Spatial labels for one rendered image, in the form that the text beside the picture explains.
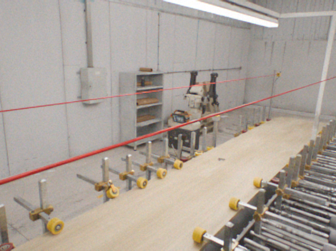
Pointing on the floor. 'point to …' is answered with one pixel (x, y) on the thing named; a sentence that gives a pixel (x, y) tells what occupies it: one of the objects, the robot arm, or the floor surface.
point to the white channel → (300, 17)
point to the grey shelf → (126, 121)
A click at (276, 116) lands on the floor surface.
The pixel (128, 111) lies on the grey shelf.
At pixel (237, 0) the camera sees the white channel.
